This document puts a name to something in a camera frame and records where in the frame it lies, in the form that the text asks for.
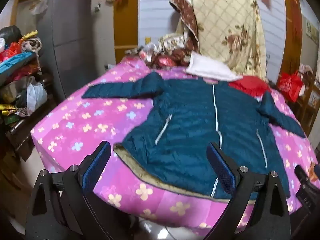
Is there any brown wooden door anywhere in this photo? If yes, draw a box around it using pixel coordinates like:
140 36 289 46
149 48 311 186
114 0 139 65

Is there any grey refrigerator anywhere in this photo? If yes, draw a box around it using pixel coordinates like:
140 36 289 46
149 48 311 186
37 0 118 101

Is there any white plastic bag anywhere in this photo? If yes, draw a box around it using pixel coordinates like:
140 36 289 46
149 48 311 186
24 83 48 111

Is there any pink floral bedspread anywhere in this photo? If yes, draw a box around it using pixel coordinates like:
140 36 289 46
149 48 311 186
30 56 316 230

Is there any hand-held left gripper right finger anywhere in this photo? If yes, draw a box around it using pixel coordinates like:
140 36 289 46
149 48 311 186
204 142 292 240

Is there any white pillow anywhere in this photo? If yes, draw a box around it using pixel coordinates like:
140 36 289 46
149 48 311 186
186 51 243 82

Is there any brown floral blanket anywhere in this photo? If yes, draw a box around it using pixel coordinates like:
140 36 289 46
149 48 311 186
139 0 201 70

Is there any teal quilted jacket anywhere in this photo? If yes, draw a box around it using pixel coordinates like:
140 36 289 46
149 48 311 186
81 71 307 202

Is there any red shopping bag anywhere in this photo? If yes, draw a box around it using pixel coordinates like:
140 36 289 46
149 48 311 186
277 71 304 103

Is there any wooden shelf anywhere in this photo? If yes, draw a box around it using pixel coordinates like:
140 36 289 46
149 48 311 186
285 65 320 137

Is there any beige floral quilt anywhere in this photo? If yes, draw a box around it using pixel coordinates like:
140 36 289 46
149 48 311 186
170 0 268 80

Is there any cluttered storage rack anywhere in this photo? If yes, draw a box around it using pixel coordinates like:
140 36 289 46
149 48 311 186
0 25 58 162

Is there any black plastic bag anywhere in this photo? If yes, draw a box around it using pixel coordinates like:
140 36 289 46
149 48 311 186
0 26 22 46

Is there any red ruffled pillow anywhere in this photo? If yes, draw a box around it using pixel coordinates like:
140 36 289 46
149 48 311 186
229 75 272 98

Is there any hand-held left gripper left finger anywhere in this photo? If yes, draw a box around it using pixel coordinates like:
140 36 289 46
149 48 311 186
25 140 137 240

